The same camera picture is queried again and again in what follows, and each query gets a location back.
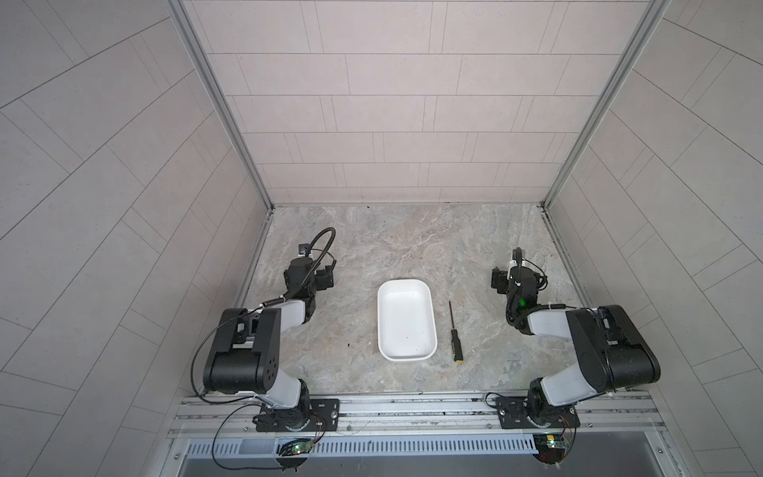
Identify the black and yellow screwdriver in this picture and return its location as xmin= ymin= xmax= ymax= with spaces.
xmin=448 ymin=301 xmax=464 ymax=363

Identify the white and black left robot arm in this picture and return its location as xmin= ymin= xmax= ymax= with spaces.
xmin=202 ymin=256 xmax=340 ymax=432

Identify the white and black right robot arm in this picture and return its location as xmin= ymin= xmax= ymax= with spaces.
xmin=491 ymin=262 xmax=661 ymax=427

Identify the white rectangular plastic bin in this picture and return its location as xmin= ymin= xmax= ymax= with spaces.
xmin=377 ymin=278 xmax=438 ymax=363

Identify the right green circuit board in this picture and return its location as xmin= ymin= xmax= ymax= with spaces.
xmin=533 ymin=434 xmax=570 ymax=465

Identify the green circuit board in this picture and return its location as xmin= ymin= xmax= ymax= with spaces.
xmin=533 ymin=434 xmax=570 ymax=465
xmin=277 ymin=438 xmax=316 ymax=458

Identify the left green circuit board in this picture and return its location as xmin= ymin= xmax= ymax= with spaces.
xmin=277 ymin=438 xmax=316 ymax=458

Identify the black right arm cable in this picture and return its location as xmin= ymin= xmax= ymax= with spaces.
xmin=509 ymin=246 xmax=579 ymax=335

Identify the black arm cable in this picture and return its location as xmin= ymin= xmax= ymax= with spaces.
xmin=509 ymin=246 xmax=579 ymax=335
xmin=189 ymin=227 xmax=338 ymax=472

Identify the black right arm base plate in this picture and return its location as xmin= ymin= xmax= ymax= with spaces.
xmin=492 ymin=396 xmax=580 ymax=430

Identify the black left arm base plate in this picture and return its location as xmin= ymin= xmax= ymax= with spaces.
xmin=252 ymin=399 xmax=341 ymax=432

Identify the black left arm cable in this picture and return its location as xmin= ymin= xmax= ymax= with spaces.
xmin=189 ymin=227 xmax=338 ymax=472

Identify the white slotted cable duct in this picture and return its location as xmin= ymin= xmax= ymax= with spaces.
xmin=186 ymin=434 xmax=538 ymax=459

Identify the aluminium mounting rail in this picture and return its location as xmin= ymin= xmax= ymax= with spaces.
xmin=168 ymin=391 xmax=666 ymax=438

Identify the left aluminium corner post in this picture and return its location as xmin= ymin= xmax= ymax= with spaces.
xmin=166 ymin=0 xmax=274 ymax=212

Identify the aluminium corner post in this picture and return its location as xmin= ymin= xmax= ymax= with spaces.
xmin=166 ymin=0 xmax=274 ymax=212
xmin=540 ymin=0 xmax=671 ymax=211

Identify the right aluminium corner post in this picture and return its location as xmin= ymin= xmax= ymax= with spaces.
xmin=540 ymin=0 xmax=671 ymax=211

